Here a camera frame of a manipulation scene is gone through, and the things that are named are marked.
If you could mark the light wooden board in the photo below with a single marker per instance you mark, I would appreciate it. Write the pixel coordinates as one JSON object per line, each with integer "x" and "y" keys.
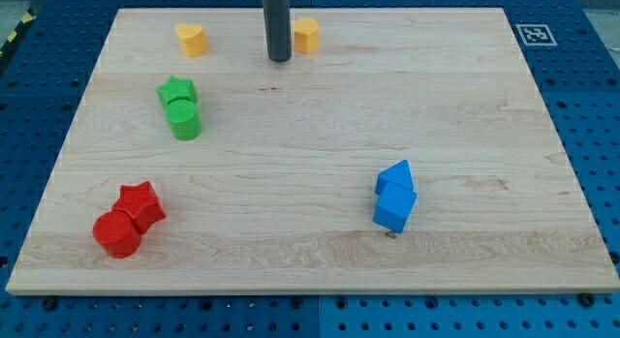
{"x": 277, "y": 193}

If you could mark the green cylinder block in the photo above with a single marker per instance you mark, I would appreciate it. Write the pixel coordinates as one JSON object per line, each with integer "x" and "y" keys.
{"x": 183, "y": 119}

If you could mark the blue triangle block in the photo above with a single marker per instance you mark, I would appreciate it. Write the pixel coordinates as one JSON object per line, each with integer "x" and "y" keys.
{"x": 398, "y": 174}

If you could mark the white fiducial marker tag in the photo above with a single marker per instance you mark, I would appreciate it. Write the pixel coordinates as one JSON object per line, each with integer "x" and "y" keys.
{"x": 534, "y": 34}

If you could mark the yellow heart block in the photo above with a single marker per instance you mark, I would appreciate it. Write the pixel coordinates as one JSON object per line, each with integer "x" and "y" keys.
{"x": 192, "y": 39}

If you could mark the red cylinder block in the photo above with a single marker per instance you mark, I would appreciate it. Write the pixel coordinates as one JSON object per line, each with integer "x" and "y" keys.
{"x": 115, "y": 232}

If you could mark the red star block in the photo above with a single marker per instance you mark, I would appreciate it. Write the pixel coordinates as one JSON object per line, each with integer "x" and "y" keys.
{"x": 141, "y": 204}

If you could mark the blue cube block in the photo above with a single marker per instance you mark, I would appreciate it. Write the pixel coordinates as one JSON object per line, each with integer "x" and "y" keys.
{"x": 394, "y": 206}

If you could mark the green star block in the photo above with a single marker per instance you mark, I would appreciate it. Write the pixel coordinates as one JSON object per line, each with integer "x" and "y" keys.
{"x": 175, "y": 89}

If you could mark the yellow hexagon block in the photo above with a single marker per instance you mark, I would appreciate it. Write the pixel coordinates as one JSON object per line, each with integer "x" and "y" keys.
{"x": 306, "y": 35}

